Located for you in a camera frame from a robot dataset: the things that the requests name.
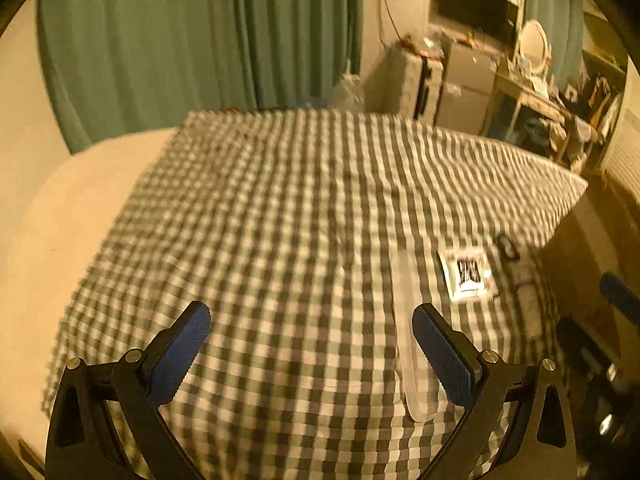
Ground clear plastic long item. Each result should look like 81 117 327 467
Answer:
390 249 440 422

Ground white packet with black print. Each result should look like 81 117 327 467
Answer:
438 247 498 302

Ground white louvered wardrobe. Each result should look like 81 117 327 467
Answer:
601 61 640 200

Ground green white checkered cloth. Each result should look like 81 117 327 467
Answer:
42 110 587 479

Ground white vanity table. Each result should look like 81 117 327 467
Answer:
480 70 601 164

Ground silver mini fridge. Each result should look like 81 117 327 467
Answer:
435 41 503 136

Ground white hard suitcase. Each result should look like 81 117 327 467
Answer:
362 47 444 126

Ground white oval mirror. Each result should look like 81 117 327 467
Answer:
516 20 552 79

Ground large green curtain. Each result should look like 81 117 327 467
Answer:
37 0 363 153

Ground large clear water bottle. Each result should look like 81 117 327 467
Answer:
328 73 366 114

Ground green curtain by window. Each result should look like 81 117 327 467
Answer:
525 0 584 90

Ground black wall television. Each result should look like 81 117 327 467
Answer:
438 0 518 46

